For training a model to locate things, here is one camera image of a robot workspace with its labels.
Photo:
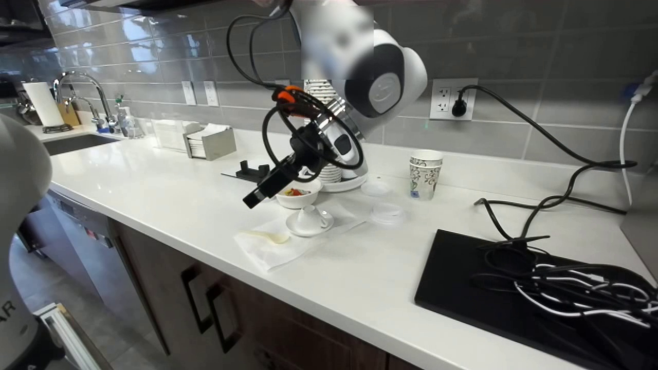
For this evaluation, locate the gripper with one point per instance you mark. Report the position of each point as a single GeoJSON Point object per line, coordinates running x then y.
{"type": "Point", "coordinates": [307, 149]}

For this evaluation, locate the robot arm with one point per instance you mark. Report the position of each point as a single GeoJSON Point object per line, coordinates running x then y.
{"type": "Point", "coordinates": [390, 67]}

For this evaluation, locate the white teacup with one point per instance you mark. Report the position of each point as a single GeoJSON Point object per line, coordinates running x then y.
{"type": "Point", "coordinates": [310, 217]}

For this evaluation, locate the white saucer plate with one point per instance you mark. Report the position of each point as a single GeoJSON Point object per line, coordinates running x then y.
{"type": "Point", "coordinates": [303, 231]}

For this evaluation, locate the stack of white dishes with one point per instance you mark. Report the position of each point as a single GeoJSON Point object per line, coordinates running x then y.
{"type": "Point", "coordinates": [331, 176]}
{"type": "Point", "coordinates": [320, 90]}

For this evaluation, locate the white bowl with food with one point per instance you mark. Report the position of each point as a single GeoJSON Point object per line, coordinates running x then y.
{"type": "Point", "coordinates": [300, 199]}

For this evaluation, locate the black holder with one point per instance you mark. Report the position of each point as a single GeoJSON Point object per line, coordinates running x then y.
{"type": "Point", "coordinates": [253, 172]}

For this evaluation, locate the grey napkin box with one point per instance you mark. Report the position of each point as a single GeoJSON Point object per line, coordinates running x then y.
{"type": "Point", "coordinates": [218, 145]}

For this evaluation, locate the white plastic spoon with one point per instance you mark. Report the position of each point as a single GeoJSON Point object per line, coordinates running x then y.
{"type": "Point", "coordinates": [267, 236]}

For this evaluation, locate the stack of white napkins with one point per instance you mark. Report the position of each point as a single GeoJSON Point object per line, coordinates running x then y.
{"type": "Point", "coordinates": [208, 132]}

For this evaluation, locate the clear plastic lid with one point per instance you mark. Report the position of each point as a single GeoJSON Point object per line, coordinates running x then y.
{"type": "Point", "coordinates": [388, 213]}

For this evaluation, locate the white paper napkin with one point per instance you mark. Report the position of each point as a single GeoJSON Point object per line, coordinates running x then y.
{"type": "Point", "coordinates": [267, 253]}

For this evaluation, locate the patterned paper cup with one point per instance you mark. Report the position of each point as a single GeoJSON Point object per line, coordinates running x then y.
{"type": "Point", "coordinates": [424, 177]}

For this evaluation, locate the clear plastic container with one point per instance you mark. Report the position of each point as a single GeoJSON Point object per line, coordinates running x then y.
{"type": "Point", "coordinates": [169, 134]}

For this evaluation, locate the soap bottle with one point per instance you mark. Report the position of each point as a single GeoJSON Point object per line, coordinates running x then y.
{"type": "Point", "coordinates": [125, 121]}

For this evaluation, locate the brown cabinet door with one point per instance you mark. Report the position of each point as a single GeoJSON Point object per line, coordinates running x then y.
{"type": "Point", "coordinates": [154, 288]}
{"type": "Point", "coordinates": [298, 334]}

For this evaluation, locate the black flat board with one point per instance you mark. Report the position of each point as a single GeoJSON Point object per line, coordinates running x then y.
{"type": "Point", "coordinates": [452, 288]}

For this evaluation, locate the tall chrome tap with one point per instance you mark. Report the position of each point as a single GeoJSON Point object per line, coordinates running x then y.
{"type": "Point", "coordinates": [100, 92]}

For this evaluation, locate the small chrome tap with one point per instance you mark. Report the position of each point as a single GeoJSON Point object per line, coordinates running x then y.
{"type": "Point", "coordinates": [92, 108]}

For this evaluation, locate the sink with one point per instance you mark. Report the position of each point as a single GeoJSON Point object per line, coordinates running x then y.
{"type": "Point", "coordinates": [77, 143]}

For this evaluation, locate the wooden block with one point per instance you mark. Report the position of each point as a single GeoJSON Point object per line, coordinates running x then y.
{"type": "Point", "coordinates": [71, 114]}

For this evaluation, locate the steel dishwasher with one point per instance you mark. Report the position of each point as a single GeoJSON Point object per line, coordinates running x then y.
{"type": "Point", "coordinates": [77, 236]}

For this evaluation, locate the paper towel roll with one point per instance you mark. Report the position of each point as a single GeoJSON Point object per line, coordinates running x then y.
{"type": "Point", "coordinates": [43, 103]}

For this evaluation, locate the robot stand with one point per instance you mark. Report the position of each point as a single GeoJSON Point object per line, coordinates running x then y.
{"type": "Point", "coordinates": [67, 334]}

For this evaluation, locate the dark upper cabinet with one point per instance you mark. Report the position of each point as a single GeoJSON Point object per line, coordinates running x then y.
{"type": "Point", "coordinates": [20, 20]}

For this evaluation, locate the white double wall socket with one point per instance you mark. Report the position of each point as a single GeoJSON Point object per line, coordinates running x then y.
{"type": "Point", "coordinates": [443, 100]}

